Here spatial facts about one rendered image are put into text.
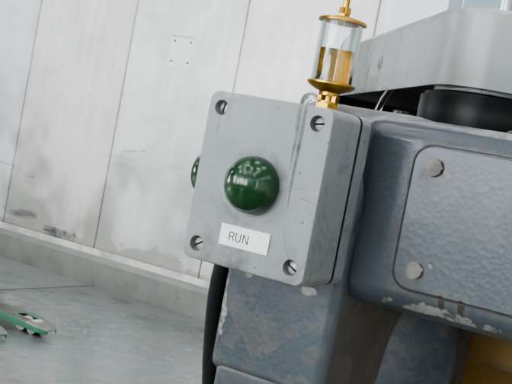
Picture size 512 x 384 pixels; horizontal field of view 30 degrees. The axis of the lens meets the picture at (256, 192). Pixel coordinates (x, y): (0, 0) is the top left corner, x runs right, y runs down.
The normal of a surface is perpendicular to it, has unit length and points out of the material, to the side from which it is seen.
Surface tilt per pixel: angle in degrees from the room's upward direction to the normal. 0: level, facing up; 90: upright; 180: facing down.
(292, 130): 90
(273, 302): 90
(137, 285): 90
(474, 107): 90
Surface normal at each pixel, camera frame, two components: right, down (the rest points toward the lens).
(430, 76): -0.98, -0.18
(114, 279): -0.51, -0.05
